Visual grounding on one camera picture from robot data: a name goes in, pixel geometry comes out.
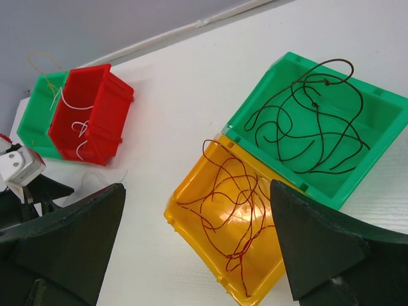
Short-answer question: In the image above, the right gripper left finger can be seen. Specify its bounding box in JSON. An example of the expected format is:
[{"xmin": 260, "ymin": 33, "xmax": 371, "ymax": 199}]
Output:
[{"xmin": 1, "ymin": 183, "xmax": 126, "ymax": 305}]

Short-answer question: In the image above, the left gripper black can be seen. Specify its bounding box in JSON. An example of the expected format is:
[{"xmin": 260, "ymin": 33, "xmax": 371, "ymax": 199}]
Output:
[{"xmin": 1, "ymin": 174, "xmax": 74, "ymax": 230}]

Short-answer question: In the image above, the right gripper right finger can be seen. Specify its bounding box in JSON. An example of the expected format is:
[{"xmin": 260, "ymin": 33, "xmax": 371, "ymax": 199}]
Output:
[{"xmin": 270, "ymin": 180, "xmax": 407, "ymax": 305}]

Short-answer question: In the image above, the red white striped wire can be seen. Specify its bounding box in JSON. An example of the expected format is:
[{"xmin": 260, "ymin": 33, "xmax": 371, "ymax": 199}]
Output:
[{"xmin": 177, "ymin": 139, "xmax": 277, "ymax": 294}]

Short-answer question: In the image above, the yellow wire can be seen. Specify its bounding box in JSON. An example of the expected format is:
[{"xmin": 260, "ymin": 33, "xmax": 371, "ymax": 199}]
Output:
[{"xmin": 27, "ymin": 50, "xmax": 63, "ymax": 96}]

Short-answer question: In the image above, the red plastic bin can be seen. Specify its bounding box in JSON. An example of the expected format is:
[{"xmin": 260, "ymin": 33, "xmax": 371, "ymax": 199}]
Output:
[{"xmin": 48, "ymin": 64, "xmax": 134, "ymax": 166}]

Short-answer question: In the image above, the left green plastic bin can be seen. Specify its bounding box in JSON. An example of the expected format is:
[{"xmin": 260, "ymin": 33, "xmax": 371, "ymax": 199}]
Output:
[{"xmin": 17, "ymin": 71, "xmax": 69, "ymax": 159}]

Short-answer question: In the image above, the green plastic bin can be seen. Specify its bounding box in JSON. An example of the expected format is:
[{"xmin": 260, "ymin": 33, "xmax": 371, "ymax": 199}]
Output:
[
  {"xmin": 17, "ymin": 71, "xmax": 69, "ymax": 159},
  {"xmin": 223, "ymin": 52, "xmax": 407, "ymax": 209}
]

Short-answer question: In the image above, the yellow plastic bin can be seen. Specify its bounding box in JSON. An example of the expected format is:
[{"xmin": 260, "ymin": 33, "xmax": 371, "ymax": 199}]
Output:
[{"xmin": 164, "ymin": 135, "xmax": 285, "ymax": 305}]

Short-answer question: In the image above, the right green plastic bin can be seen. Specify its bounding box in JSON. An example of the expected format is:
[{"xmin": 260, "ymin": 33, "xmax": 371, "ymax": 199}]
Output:
[{"xmin": 223, "ymin": 52, "xmax": 407, "ymax": 209}]

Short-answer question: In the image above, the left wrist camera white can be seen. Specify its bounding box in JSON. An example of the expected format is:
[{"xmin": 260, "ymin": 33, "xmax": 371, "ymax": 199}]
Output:
[{"xmin": 1, "ymin": 134, "xmax": 46, "ymax": 203}]

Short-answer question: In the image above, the dark wire in green bin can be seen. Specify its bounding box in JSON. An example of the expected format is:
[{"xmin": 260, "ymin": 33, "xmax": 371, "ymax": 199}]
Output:
[{"xmin": 244, "ymin": 58, "xmax": 370, "ymax": 175}]

